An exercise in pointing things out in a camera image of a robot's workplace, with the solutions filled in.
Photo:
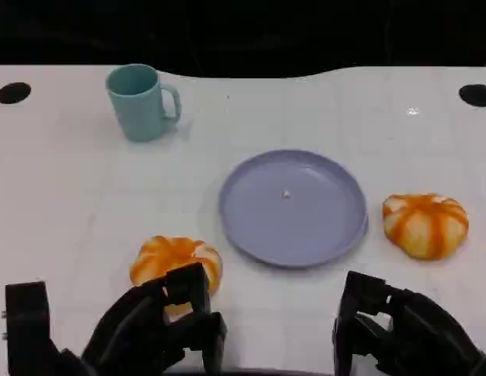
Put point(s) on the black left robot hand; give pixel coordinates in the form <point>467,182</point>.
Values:
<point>141,325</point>

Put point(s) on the lilac plate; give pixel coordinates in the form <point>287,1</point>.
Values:
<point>290,223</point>

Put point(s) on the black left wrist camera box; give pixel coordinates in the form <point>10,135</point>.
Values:
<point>27,317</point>

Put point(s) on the pale green mug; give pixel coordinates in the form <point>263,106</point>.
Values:
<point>137,113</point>

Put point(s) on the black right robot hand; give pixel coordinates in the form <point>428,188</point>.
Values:
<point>415,337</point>

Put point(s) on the orange white toy bread roll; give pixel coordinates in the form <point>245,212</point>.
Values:
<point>425,227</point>
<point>164,254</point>

